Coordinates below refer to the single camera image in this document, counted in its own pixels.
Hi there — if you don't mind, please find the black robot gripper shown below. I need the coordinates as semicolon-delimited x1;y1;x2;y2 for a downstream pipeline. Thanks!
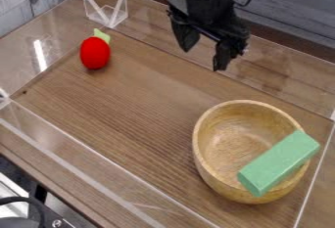
167;0;250;71

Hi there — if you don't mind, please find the green rectangular block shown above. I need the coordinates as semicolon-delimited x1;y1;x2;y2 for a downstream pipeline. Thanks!
236;130;321;197

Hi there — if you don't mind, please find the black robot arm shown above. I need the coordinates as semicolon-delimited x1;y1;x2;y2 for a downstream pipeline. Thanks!
167;0;251;70

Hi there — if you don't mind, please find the small green wedge block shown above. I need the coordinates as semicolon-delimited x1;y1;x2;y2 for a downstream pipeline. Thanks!
94;28;111;45

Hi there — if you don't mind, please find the light wooden bowl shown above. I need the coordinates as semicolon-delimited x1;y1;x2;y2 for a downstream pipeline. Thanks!
192;100;309;205

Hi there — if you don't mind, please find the red ball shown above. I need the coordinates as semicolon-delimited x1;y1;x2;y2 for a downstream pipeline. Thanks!
80;37;110;69

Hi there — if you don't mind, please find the clear acrylic corner bracket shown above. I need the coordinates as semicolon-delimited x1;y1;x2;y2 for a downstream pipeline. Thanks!
83;0;128;28

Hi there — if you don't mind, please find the clear acrylic tray wall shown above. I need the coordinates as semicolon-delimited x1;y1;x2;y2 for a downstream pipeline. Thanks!
0;90;219;228

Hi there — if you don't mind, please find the black device with cable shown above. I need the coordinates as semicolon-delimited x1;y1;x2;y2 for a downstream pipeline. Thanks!
0;196;94;228

